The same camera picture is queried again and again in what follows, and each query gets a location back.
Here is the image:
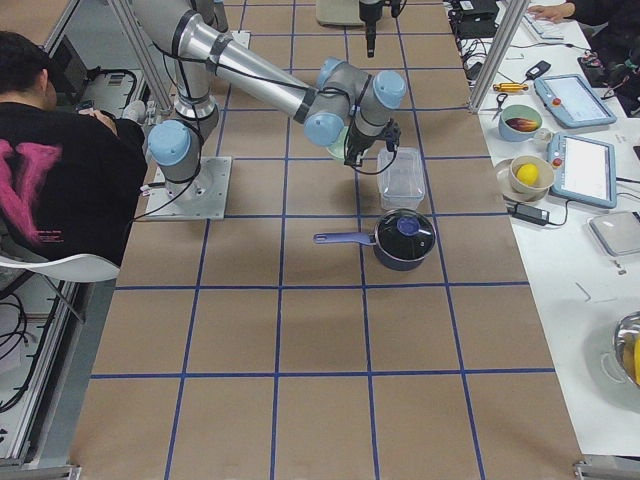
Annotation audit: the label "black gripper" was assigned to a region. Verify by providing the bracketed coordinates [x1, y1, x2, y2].
[343, 119, 401, 167]

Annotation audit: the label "green ceramic bowl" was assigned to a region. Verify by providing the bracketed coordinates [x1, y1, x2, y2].
[326, 126, 349, 163]

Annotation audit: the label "light blue bowl with fruit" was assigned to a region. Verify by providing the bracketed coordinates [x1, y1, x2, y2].
[498, 104, 542, 142]

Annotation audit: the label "beige bowl on plate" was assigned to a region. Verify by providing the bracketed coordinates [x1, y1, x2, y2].
[494, 155, 555, 202]

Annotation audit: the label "glass bowl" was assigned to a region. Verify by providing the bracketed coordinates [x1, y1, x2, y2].
[600, 311, 639, 388]

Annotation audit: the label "hand of seated person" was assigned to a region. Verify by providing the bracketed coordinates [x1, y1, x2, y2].
[527, 2, 575, 23]

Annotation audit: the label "clear plastic container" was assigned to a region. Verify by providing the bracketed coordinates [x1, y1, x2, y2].
[377, 147, 426, 210]

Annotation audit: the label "blue saucepan with glass lid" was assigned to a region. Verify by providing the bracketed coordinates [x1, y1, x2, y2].
[313, 208, 436, 271]

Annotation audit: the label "black scissors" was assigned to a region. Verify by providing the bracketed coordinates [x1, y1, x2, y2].
[493, 92, 509, 119]

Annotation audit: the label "white keyboard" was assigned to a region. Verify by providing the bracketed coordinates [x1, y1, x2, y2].
[523, 12, 565, 43]

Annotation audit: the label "yellow lemon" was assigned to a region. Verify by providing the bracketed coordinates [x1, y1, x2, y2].
[516, 163, 539, 186]

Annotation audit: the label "black car key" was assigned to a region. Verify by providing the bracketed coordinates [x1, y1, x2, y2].
[525, 60, 551, 81]

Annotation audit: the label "black power adapter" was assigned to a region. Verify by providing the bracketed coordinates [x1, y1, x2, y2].
[507, 203, 549, 226]

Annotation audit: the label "far blue teach pendant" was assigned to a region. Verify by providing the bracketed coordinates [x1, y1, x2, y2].
[533, 74, 617, 128]

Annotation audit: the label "blue teach pendant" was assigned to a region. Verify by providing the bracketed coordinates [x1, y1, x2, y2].
[533, 74, 617, 128]
[547, 133, 617, 209]

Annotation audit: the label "near blue teach pendant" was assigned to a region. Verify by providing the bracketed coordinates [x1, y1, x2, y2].
[547, 133, 617, 209]

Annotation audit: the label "person in black shirt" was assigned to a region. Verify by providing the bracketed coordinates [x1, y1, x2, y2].
[1, 31, 147, 265]

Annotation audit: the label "white chair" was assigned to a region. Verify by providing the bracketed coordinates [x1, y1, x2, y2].
[0, 252, 121, 321]

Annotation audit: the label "yellow handled tool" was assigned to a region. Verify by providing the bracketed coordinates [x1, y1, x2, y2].
[492, 82, 529, 93]

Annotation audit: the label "aluminium frame post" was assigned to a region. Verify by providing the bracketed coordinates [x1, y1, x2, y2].
[468, 0, 529, 113]

